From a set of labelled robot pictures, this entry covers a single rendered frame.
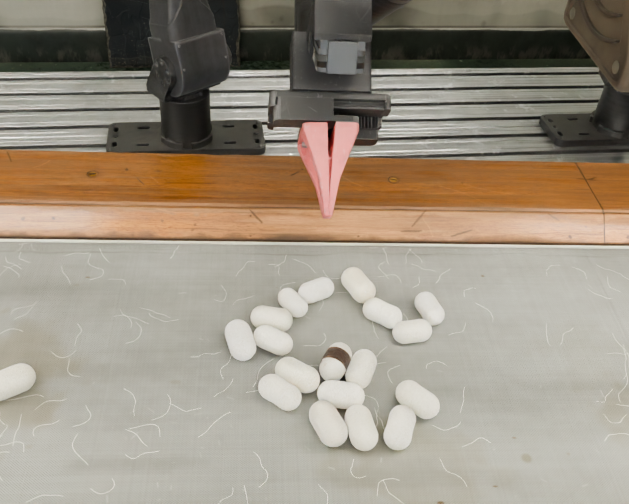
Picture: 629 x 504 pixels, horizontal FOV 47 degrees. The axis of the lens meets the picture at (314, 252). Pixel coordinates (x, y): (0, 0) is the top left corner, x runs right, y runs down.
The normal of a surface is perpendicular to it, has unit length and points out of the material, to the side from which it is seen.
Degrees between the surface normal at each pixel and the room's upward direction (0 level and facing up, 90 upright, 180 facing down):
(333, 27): 40
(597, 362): 0
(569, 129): 0
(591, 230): 45
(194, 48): 74
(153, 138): 0
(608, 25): 90
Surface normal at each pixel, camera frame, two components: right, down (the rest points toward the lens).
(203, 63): 0.66, 0.29
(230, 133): 0.07, -0.75
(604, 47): -1.00, -0.01
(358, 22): 0.10, -0.15
